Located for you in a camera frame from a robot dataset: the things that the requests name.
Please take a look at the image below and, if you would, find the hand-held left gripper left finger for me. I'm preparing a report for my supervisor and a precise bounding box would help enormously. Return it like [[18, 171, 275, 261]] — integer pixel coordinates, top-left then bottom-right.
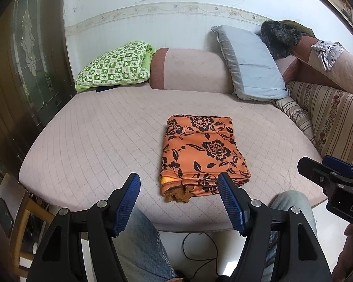
[[26, 173, 141, 282]]

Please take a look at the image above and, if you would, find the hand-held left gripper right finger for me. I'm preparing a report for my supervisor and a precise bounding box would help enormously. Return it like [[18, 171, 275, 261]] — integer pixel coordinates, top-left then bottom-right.
[[218, 173, 333, 282]]

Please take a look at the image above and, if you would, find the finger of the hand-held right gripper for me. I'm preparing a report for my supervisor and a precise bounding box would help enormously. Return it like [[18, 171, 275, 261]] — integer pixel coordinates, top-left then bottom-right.
[[322, 155, 353, 181], [297, 157, 353, 194]]

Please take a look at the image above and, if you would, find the orange black floral shirt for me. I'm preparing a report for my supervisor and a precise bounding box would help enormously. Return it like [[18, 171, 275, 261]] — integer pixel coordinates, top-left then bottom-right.
[[159, 114, 251, 204]]

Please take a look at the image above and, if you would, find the striped floral sofa cushion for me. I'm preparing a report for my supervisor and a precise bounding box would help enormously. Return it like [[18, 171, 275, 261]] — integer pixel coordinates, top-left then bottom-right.
[[287, 81, 353, 165]]

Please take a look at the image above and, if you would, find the person's left leg in jeans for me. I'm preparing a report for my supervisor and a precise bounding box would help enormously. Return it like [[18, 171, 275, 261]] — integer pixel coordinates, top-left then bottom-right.
[[115, 208, 177, 282]]

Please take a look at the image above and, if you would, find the small striped floral pillow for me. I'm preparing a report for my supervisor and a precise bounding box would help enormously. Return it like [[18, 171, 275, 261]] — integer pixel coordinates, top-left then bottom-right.
[[272, 97, 317, 147]]

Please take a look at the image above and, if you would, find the pink brown sofa backrest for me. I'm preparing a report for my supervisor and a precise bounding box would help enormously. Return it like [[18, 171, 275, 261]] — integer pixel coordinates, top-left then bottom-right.
[[275, 37, 353, 99]]

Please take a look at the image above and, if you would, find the wooden side table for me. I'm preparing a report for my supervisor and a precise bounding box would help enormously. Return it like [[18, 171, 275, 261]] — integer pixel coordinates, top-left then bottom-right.
[[0, 173, 56, 279]]

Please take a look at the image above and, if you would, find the grey crumpled cloth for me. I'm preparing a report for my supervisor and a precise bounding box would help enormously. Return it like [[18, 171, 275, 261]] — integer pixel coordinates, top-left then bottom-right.
[[311, 40, 345, 71]]

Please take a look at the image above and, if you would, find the black phone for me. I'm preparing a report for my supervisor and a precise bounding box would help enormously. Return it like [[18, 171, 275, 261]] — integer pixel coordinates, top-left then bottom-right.
[[0, 198, 14, 238]]

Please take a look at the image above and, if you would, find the grey blue pillow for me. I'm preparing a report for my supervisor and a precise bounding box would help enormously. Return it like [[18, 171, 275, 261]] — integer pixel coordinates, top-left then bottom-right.
[[211, 25, 289, 102]]

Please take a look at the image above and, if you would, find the black furry cushion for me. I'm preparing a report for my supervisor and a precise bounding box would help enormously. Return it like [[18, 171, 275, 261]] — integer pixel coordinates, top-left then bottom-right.
[[260, 20, 308, 60]]

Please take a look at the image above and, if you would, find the pink bolster cushion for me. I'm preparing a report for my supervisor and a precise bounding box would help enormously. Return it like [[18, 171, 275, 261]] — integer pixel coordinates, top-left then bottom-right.
[[150, 48, 234, 94]]

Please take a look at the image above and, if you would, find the green checkered pillow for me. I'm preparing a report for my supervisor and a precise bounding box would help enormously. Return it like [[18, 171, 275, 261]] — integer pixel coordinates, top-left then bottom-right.
[[75, 41, 156, 92]]

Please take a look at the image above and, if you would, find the olive green cloth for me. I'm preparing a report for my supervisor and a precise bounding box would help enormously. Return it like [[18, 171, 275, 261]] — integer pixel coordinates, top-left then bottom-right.
[[279, 20, 315, 37]]

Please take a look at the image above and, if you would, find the wooden door with glass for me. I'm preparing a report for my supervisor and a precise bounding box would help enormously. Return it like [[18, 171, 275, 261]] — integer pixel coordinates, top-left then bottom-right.
[[0, 0, 77, 188]]

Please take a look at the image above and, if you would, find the black floor cable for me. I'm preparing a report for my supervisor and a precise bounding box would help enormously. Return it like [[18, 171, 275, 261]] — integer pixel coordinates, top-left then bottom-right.
[[182, 233, 221, 282]]

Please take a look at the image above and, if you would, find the dark framed wall picture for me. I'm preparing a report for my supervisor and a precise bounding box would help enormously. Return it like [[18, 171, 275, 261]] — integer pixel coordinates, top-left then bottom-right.
[[294, 0, 353, 38]]

